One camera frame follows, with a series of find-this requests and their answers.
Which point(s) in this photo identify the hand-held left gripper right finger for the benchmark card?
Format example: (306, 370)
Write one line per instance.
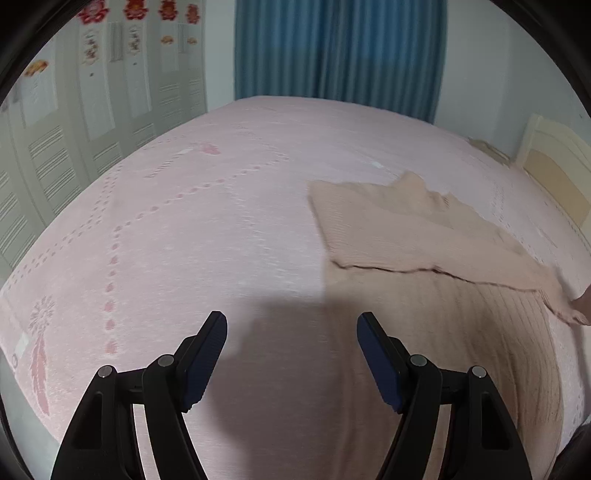
(381, 364)

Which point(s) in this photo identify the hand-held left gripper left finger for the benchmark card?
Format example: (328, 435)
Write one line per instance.
(203, 364)

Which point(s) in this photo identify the beige knitted sweater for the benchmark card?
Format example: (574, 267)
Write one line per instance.
(406, 230)

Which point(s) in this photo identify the person's right hand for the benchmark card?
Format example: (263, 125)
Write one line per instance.
(585, 302)

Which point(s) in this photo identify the pink bed cover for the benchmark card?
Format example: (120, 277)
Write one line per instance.
(207, 207)

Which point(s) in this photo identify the white wardrobe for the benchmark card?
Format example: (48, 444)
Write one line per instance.
(69, 152)

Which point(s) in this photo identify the cream headboard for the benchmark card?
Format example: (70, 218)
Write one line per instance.
(558, 161)

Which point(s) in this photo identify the blue curtain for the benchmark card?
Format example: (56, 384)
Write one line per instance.
(341, 46)

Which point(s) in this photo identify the row of red paper decorations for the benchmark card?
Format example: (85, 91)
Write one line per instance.
(94, 13)

